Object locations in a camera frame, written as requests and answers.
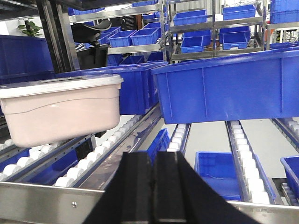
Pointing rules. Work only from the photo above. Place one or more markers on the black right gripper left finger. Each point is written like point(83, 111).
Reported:
point(127, 198)

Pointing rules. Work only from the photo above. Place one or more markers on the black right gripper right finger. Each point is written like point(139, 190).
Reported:
point(182, 197)

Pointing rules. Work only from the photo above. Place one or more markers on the white lidded pink bin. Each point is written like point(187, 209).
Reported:
point(46, 111)

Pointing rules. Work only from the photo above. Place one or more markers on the blue bin lower shelf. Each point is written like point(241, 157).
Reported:
point(217, 169)

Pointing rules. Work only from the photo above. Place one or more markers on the blue bin behind white bin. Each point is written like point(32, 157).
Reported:
point(138, 91)

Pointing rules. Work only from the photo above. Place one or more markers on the large blue bin on rollers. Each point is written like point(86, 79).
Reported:
point(257, 85)

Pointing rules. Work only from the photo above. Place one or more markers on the white roller track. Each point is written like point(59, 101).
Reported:
point(254, 185)

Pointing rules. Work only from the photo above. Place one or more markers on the green potted plant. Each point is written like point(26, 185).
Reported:
point(29, 28)

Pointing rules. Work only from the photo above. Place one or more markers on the stainless steel shelf rail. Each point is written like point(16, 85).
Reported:
point(41, 204)

